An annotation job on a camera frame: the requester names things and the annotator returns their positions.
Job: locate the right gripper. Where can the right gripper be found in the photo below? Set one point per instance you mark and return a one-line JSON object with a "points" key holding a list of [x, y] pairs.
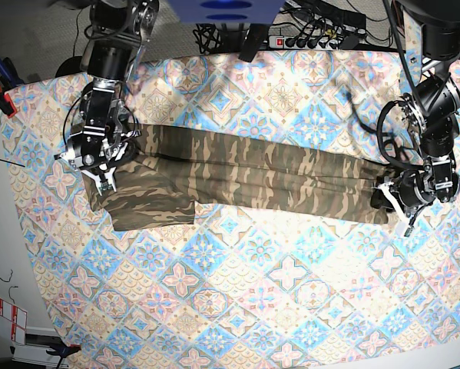
{"points": [[97, 155]]}

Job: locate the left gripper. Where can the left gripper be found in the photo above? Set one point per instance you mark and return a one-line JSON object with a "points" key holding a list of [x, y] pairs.
{"points": [[409, 194]]}

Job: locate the camouflage T-shirt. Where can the camouflage T-shirt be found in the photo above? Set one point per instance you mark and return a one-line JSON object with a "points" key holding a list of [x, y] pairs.
{"points": [[174, 169]]}

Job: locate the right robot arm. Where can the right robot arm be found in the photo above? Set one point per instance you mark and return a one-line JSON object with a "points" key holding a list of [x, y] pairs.
{"points": [[100, 130]]}

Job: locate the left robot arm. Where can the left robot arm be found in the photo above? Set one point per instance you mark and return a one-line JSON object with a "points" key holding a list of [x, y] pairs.
{"points": [[428, 42]]}

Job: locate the red black clamp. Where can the red black clamp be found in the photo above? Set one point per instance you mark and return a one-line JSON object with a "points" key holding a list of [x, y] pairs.
{"points": [[9, 79]]}

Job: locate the patterned tile tablecloth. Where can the patterned tile tablecloth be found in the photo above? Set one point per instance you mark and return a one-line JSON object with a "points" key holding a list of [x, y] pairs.
{"points": [[236, 287]]}

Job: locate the red white label card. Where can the red white label card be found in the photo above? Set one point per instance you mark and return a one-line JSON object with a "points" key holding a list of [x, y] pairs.
{"points": [[15, 321]]}

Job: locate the white power strip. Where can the white power strip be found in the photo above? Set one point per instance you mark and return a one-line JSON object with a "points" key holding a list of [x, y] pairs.
{"points": [[328, 42]]}

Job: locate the blue orange clamp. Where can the blue orange clamp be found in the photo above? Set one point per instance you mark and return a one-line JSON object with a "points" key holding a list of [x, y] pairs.
{"points": [[62, 350]]}

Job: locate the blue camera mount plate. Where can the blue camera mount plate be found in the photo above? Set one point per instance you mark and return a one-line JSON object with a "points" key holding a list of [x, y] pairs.
{"points": [[226, 11]]}

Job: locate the black support post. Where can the black support post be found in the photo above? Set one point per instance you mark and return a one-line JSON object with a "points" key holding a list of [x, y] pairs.
{"points": [[255, 37]]}

